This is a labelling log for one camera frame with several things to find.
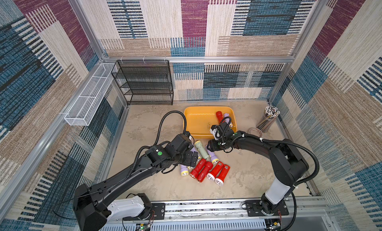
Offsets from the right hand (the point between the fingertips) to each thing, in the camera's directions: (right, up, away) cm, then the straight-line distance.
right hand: (213, 148), depth 92 cm
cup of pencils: (+33, +21, -3) cm, 40 cm away
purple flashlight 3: (-17, -10, -9) cm, 22 cm away
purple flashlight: (+11, +20, +16) cm, 28 cm away
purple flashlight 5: (-14, -10, -7) cm, 18 cm away
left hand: (-13, 0, -18) cm, 22 cm away
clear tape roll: (+30, +9, +10) cm, 33 cm away
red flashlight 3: (-6, -11, -9) cm, 15 cm away
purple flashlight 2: (0, -5, -5) cm, 7 cm away
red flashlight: (+7, +20, +16) cm, 26 cm away
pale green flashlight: (-7, 0, -1) cm, 7 cm away
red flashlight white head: (0, -11, -7) cm, 14 cm away
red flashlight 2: (-11, -11, -9) cm, 18 cm away
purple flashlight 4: (-12, -1, -1) cm, 12 cm away
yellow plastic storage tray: (-7, +17, +22) cm, 29 cm away
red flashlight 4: (+1, -14, -13) cm, 19 cm away
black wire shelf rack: (-47, +44, +17) cm, 67 cm away
